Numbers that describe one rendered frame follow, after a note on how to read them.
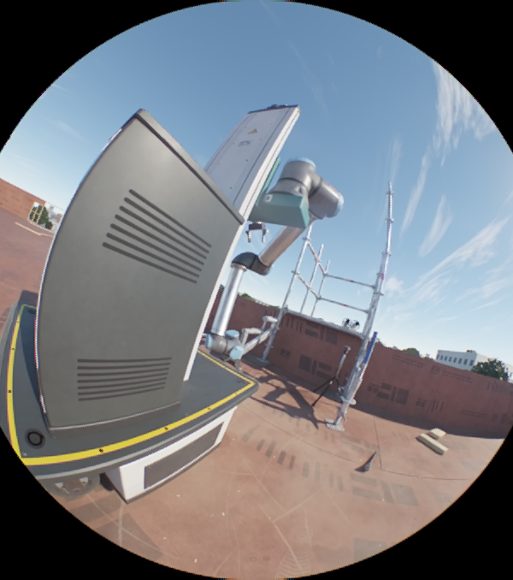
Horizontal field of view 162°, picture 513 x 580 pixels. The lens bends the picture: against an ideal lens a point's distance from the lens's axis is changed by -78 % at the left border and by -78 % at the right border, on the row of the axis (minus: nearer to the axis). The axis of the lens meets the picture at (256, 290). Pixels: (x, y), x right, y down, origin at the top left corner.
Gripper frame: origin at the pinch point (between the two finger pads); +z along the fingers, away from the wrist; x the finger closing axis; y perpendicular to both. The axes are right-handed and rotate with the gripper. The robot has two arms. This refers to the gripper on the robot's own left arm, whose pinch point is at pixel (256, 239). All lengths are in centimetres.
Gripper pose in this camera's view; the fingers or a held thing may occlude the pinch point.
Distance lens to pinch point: 144.1
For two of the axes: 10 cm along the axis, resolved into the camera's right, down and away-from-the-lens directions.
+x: -8.2, -1.3, 5.5
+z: -0.3, 9.8, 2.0
